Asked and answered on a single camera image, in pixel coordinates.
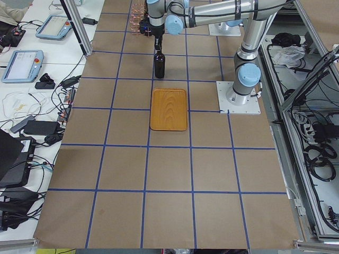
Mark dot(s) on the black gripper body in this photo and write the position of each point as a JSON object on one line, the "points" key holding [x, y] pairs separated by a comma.
{"points": [[158, 32]]}

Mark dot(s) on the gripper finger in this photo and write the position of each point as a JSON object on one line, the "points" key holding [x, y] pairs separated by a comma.
{"points": [[158, 44]]}

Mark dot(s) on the dark wine bottle carried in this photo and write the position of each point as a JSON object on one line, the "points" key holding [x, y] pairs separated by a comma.
{"points": [[159, 64]]}

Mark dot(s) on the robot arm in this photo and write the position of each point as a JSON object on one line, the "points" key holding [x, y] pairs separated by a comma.
{"points": [[174, 16]]}

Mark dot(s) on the dark wine bottle near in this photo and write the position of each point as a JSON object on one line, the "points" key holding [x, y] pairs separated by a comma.
{"points": [[145, 27]]}

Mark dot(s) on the wooden tray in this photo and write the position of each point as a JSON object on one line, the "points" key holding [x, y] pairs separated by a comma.
{"points": [[169, 109]]}

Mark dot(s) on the teach pendant far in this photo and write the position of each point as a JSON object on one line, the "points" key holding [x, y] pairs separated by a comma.
{"points": [[55, 27]]}

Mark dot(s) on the teach pendant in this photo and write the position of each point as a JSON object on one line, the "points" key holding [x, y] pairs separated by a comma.
{"points": [[23, 66], [55, 27]]}

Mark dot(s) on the crumpled white cloth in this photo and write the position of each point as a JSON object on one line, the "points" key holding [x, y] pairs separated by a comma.
{"points": [[289, 56]]}

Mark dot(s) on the teach pendant near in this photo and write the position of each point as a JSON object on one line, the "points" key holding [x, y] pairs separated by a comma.
{"points": [[23, 66]]}

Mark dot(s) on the black power adapter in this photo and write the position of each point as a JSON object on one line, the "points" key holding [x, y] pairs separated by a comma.
{"points": [[41, 127]]}

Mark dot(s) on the copper wire bottle basket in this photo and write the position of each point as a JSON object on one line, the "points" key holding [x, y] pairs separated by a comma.
{"points": [[139, 11]]}

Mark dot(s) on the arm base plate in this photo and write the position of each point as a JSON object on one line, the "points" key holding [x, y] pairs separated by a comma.
{"points": [[232, 103], [223, 29]]}

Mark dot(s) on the aluminium frame post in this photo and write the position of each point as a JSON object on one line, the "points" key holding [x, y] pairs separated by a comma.
{"points": [[77, 24]]}

